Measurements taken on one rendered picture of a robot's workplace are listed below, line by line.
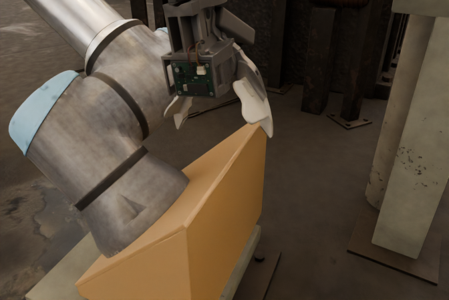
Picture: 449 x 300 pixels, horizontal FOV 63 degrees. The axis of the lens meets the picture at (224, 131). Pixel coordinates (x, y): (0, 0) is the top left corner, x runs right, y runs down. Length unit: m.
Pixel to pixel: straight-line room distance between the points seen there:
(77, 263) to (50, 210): 0.36
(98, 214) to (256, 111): 0.29
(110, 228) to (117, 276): 0.07
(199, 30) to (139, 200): 0.28
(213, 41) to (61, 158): 0.29
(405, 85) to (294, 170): 0.43
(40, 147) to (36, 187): 0.59
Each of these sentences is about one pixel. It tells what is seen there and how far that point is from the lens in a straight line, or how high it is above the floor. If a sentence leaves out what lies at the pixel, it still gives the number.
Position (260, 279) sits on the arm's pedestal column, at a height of 0.02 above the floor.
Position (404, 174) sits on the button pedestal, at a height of 0.22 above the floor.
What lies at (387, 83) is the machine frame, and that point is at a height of 0.07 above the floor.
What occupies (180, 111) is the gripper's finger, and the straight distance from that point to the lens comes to 0.56.
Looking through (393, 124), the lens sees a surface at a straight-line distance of 0.95.
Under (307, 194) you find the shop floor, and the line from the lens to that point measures 1.08.
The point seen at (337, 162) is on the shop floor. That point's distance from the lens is 1.23.
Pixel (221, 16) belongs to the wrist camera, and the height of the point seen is 0.57.
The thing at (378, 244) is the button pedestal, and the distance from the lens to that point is 0.97.
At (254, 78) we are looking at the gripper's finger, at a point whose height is 0.50.
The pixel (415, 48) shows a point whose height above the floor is 0.44.
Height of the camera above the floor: 0.68
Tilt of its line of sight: 31 degrees down
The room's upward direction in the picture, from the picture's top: straight up
